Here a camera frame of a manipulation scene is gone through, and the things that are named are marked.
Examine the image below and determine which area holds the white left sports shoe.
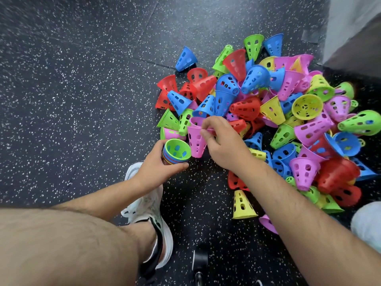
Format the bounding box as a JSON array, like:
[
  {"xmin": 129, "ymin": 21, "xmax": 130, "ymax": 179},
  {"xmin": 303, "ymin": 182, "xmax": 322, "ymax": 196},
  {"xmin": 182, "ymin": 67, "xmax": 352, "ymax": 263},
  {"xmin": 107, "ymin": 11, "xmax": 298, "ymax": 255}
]
[{"xmin": 120, "ymin": 162, "xmax": 174, "ymax": 277}]

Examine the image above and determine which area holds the person's right forearm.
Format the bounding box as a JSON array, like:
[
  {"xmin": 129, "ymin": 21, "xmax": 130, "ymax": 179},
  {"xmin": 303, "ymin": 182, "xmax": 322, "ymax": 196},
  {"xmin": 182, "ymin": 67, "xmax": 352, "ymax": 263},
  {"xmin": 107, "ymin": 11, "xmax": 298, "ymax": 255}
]
[{"xmin": 238, "ymin": 163, "xmax": 381, "ymax": 286}]

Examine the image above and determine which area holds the person's left hand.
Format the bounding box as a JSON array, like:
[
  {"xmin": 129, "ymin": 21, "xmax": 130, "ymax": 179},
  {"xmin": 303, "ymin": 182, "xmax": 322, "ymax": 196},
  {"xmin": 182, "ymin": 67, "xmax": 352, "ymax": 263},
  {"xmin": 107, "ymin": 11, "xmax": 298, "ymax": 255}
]
[{"xmin": 134, "ymin": 139, "xmax": 190, "ymax": 193}]

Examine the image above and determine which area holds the person's right hand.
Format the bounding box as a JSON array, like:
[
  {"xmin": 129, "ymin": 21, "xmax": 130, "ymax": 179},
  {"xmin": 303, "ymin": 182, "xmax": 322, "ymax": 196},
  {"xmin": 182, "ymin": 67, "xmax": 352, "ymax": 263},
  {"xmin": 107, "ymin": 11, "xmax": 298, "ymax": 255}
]
[{"xmin": 200, "ymin": 116, "xmax": 257, "ymax": 177}]

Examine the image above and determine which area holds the pink perforated cone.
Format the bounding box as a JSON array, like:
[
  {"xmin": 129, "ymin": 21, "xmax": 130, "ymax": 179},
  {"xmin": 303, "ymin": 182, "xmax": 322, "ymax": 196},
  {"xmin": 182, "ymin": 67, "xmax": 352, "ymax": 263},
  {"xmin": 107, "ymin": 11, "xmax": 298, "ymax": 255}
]
[{"xmin": 187, "ymin": 117, "xmax": 216, "ymax": 159}]

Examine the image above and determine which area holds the white right sports shoe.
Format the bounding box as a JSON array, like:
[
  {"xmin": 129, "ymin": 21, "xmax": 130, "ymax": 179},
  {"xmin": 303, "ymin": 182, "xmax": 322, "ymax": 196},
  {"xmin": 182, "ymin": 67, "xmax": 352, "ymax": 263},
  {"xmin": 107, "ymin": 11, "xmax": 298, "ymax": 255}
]
[{"xmin": 350, "ymin": 201, "xmax": 381, "ymax": 254}]

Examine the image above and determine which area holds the small black object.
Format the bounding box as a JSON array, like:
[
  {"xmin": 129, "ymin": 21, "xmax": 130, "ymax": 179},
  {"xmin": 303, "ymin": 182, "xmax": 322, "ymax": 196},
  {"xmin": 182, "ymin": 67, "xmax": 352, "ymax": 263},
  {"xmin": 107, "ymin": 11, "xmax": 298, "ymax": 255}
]
[{"xmin": 192, "ymin": 249, "xmax": 209, "ymax": 286}]

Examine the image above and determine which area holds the person's left leg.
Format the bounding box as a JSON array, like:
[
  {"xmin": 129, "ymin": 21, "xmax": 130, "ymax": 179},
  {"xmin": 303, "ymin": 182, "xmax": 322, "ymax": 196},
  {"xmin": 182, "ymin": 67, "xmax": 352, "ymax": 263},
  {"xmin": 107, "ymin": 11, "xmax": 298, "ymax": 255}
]
[{"xmin": 0, "ymin": 208, "xmax": 158, "ymax": 286}]

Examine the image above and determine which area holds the nested stack of cones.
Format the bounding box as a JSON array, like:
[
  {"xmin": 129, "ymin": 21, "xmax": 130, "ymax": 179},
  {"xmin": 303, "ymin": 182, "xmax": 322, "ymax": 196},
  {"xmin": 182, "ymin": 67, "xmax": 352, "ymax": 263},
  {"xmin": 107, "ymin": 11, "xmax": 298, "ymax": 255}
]
[{"xmin": 162, "ymin": 139, "xmax": 192, "ymax": 165}]

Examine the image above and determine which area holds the person's left forearm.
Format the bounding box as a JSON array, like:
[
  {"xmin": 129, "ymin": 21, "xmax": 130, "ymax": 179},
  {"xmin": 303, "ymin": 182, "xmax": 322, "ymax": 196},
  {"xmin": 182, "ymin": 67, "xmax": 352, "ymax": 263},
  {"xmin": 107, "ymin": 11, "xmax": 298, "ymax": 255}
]
[{"xmin": 51, "ymin": 173, "xmax": 143, "ymax": 224}]

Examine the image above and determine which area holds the pile of colourful plastic cones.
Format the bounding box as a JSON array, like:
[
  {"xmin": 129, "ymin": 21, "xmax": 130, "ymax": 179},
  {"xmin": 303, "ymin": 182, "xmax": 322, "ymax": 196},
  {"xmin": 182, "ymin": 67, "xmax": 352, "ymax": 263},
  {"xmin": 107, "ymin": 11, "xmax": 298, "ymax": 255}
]
[{"xmin": 155, "ymin": 33, "xmax": 381, "ymax": 236}]

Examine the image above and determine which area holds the white sports shoe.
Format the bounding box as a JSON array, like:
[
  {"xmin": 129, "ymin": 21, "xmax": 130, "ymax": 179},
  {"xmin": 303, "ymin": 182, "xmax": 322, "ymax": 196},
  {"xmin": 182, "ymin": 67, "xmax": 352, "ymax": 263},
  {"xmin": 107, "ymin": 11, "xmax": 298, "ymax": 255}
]
[
  {"xmin": 350, "ymin": 201, "xmax": 381, "ymax": 254},
  {"xmin": 120, "ymin": 162, "xmax": 174, "ymax": 277}
]

